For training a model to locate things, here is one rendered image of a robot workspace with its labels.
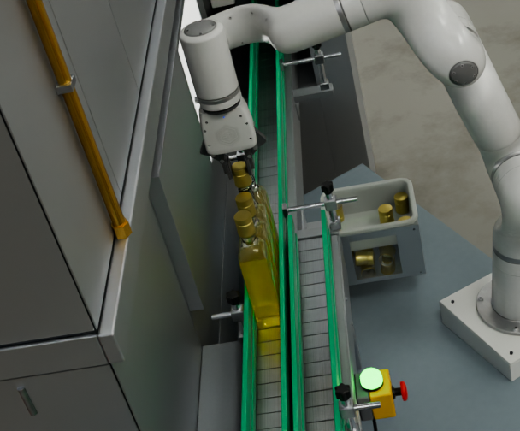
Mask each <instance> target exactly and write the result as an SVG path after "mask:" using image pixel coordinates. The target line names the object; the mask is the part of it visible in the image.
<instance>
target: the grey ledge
mask: <svg viewBox="0 0 520 431"><path fill-rule="evenodd" d="M242 365H243V344H240V342H239V341H233V342H227V343H221V344H216V345H205V346H203V349H202V362H201V375H200V388H199V402H198V427H197V431H241V402H242Z"/></svg>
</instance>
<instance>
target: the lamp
mask: <svg viewBox="0 0 520 431"><path fill-rule="evenodd" d="M360 381H361V387H362V389H363V390H365V391H367V392H375V391H378V390H379V389H381V388H382V386H383V383H384V382H383V378H382V375H381V372H380V371H379V370H378V369H374V368H368V369H366V370H364V371H363V373H362V374H361V375H360Z"/></svg>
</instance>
